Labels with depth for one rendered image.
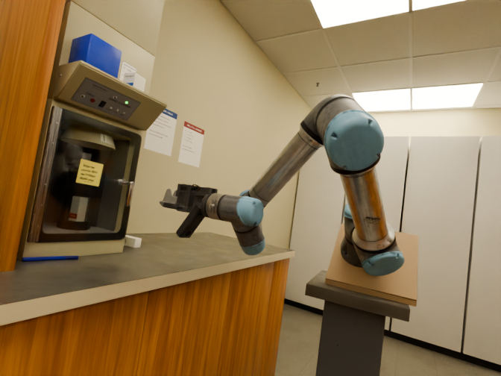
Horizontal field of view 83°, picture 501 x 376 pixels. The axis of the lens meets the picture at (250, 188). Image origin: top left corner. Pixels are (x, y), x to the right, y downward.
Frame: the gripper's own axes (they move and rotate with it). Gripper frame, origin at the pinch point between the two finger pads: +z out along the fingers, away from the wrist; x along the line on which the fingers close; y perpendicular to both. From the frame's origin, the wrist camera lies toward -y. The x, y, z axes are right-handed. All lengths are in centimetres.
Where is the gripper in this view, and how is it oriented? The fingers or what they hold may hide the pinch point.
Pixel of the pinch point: (162, 204)
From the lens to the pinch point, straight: 96.8
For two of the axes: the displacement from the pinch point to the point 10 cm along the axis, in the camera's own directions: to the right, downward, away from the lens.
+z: -8.6, -0.9, 5.1
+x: -4.9, -1.3, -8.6
